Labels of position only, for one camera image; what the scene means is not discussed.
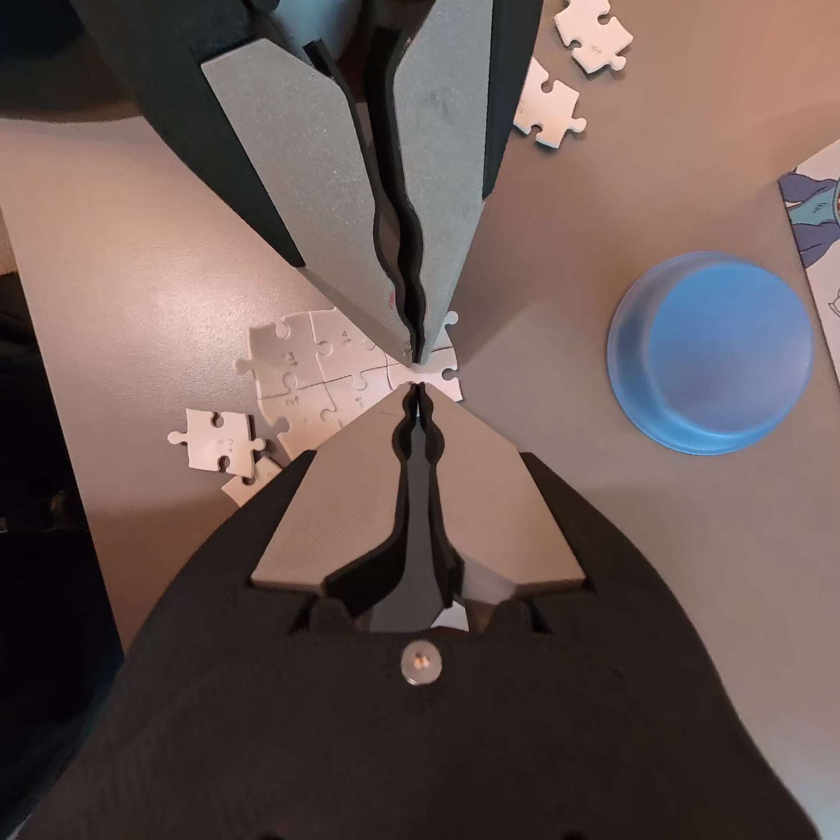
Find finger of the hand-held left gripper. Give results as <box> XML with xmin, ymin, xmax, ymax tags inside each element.
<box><xmin>199</xmin><ymin>37</ymin><xmax>421</xmax><ymax>363</ymax></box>
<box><xmin>364</xmin><ymin>0</ymin><xmax>494</xmax><ymax>366</ymax></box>

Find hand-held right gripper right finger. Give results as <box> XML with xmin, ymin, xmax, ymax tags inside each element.
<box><xmin>417</xmin><ymin>383</ymin><xmax>586</xmax><ymax>610</ymax></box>

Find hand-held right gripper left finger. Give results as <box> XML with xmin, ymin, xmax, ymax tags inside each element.
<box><xmin>251</xmin><ymin>383</ymin><xmax>421</xmax><ymax>619</ymax></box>

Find assembled white puzzle pieces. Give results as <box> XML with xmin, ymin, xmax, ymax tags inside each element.
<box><xmin>235</xmin><ymin>308</ymin><xmax>465</xmax><ymax>462</ymax></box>

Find white puzzle piece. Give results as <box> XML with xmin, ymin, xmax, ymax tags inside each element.
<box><xmin>512</xmin><ymin>58</ymin><xmax>588</xmax><ymax>147</ymax></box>
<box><xmin>167</xmin><ymin>408</ymin><xmax>267</xmax><ymax>476</ymax></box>
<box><xmin>553</xmin><ymin>0</ymin><xmax>635</xmax><ymax>73</ymax></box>
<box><xmin>221</xmin><ymin>456</ymin><xmax>284</xmax><ymax>508</ymax></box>

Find cartoon print puzzle box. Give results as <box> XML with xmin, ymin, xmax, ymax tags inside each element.
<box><xmin>777</xmin><ymin>138</ymin><xmax>840</xmax><ymax>388</ymax></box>

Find blue round plastic stand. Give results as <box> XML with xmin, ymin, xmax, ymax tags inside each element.
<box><xmin>607</xmin><ymin>251</ymin><xmax>816</xmax><ymax>455</ymax></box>

